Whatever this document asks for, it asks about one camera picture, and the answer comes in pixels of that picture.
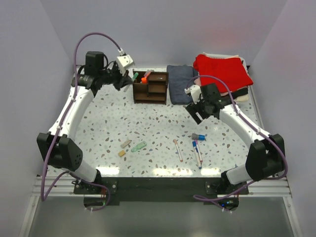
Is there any blue folded towel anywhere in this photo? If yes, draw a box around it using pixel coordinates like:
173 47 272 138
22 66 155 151
166 65 198 105

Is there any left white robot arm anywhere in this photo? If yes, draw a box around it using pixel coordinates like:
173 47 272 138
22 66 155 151
37 51 134 200

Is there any beige eraser piece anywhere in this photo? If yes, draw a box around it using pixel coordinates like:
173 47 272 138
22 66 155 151
121 140 131 149

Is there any green clear correction tape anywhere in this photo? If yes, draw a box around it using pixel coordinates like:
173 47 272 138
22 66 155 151
131 141 147 152

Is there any white basket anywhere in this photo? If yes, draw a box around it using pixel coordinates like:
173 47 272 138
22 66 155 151
202 51 251 102

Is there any purple capped white marker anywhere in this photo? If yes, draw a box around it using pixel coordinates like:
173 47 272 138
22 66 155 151
195 139 203 164

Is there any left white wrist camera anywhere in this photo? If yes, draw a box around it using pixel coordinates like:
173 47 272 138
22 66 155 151
116 54 135 75

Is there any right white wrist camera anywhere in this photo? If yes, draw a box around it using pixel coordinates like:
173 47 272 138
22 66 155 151
184 84 203 104

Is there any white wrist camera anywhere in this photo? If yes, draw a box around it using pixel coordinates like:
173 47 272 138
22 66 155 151
184 84 203 104
116 54 135 75

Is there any green capped white marker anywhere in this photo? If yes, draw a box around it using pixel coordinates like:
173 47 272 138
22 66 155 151
123 73 139 92

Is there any tan eraser block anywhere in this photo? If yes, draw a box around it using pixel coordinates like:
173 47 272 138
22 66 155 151
118 150 126 157

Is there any blue capped white marker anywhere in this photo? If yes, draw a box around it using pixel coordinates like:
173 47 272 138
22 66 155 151
192 141 202 169

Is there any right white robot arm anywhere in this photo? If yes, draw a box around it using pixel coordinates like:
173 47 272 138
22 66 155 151
184 83 287 194

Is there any brown wooden desk organizer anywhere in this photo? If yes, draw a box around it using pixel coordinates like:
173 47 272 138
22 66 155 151
133 71 168 105

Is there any red folded cloth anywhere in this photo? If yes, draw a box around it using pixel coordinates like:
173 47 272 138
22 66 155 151
193 53 255 92

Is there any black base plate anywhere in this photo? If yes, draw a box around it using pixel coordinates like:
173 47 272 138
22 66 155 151
73 175 248 206

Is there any beige capped white marker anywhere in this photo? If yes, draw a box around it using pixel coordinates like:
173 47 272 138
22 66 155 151
173 139 183 162

